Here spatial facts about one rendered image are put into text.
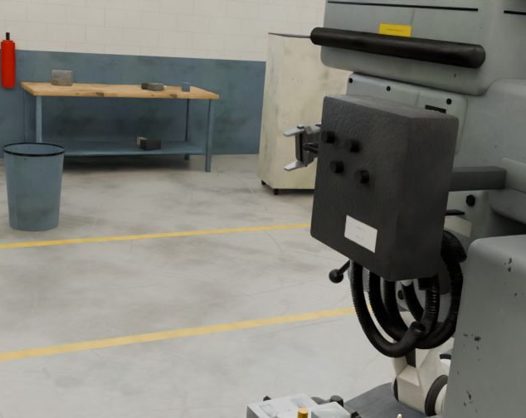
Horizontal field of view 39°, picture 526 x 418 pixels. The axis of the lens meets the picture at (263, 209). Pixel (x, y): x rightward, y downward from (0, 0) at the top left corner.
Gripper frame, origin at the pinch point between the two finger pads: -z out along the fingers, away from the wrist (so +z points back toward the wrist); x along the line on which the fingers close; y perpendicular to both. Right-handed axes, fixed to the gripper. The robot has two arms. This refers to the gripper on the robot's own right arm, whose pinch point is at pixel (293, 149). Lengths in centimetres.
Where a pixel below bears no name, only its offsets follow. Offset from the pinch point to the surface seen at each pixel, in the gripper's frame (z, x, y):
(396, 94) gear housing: -33, 43, 65
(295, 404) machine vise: -48, -29, 53
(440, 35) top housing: -34, 55, 74
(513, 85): -36, 51, 89
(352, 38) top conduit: -34, 50, 55
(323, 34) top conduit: -32, 49, 45
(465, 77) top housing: -37, 50, 81
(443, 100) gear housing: -36, 45, 77
